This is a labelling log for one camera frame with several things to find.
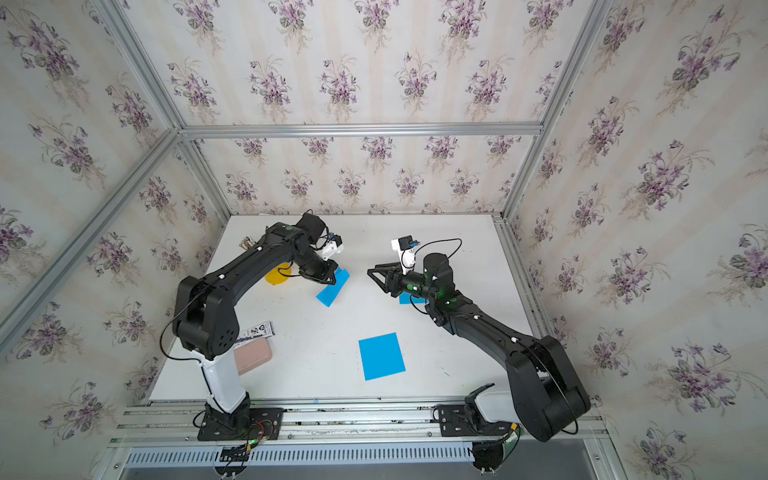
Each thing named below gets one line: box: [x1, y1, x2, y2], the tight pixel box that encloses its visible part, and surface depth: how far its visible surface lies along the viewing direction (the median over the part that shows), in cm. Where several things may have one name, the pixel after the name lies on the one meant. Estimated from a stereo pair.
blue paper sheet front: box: [358, 332, 407, 382], surface depth 86 cm
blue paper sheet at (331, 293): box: [316, 267, 350, 307], surface depth 88 cm
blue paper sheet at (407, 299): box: [399, 292, 430, 305], surface depth 74 cm
